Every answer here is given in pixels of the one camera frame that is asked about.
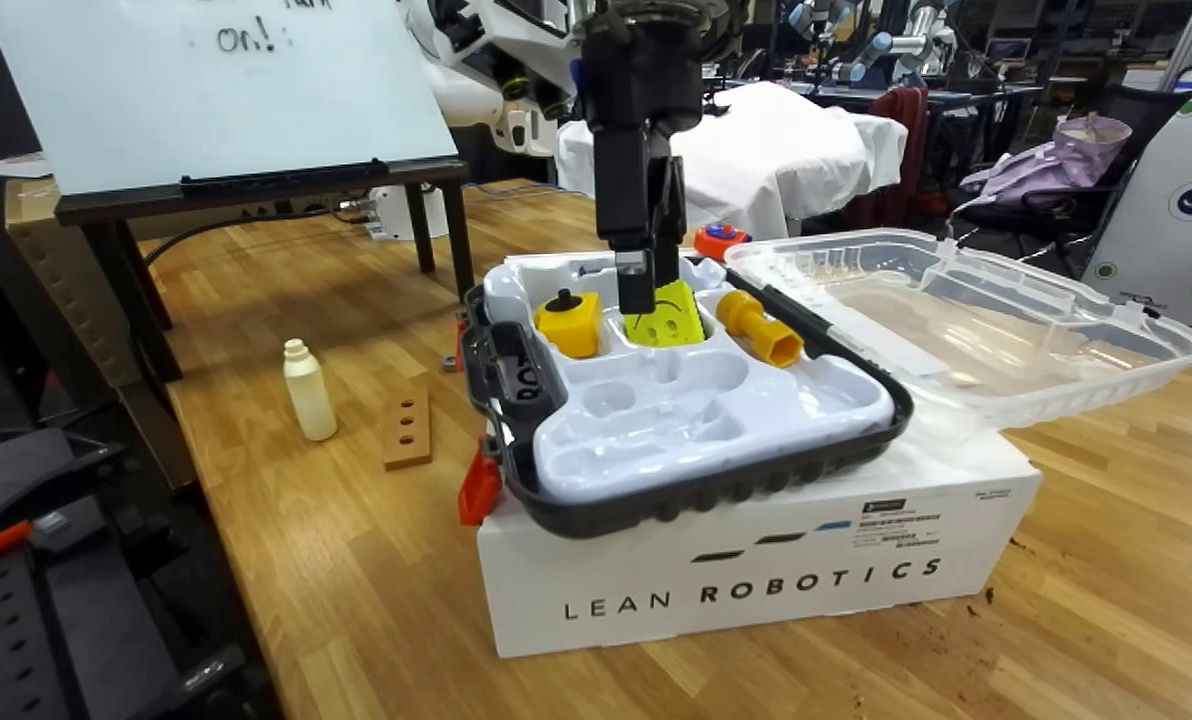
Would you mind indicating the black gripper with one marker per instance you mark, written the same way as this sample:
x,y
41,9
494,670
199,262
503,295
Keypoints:
x,y
638,89

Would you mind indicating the yellow smiley eraser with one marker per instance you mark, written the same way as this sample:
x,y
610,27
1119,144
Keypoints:
x,y
675,322

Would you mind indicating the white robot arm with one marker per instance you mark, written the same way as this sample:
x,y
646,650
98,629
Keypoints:
x,y
509,67

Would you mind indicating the black case with white insert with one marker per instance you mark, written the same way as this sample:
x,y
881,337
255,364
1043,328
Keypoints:
x,y
651,435

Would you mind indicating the red front case latch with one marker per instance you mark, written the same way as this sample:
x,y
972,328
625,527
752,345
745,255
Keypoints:
x,y
480,491

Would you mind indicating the clear plastic case lid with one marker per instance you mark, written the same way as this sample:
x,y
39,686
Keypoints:
x,y
971,328

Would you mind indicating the white Lean Robotics cardboard box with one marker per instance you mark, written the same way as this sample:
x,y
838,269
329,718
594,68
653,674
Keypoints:
x,y
926,521

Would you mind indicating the red round cap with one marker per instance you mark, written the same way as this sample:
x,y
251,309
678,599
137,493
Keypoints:
x,y
718,236

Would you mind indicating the yellow cylinder with black knob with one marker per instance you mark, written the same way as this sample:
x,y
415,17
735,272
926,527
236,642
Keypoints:
x,y
570,322

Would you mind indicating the white cloth covered table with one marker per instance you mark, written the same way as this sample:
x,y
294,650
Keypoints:
x,y
773,163

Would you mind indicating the yellow spool shaped piece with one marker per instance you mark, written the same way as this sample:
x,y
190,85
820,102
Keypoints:
x,y
763,333

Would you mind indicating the wooden block with holes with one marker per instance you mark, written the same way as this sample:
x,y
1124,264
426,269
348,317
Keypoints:
x,y
411,428

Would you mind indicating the small cream plastic bottle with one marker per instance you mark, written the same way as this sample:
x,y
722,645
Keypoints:
x,y
311,393

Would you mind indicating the purple cloth on chair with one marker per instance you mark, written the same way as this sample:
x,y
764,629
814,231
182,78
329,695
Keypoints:
x,y
1079,155

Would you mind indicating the whiteboard on black stand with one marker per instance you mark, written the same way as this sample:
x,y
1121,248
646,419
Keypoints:
x,y
169,107

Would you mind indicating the white cabinet with blue logo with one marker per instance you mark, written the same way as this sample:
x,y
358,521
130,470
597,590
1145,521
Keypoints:
x,y
1145,245

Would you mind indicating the black optical breadboard plate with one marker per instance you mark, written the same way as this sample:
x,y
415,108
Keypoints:
x,y
111,614

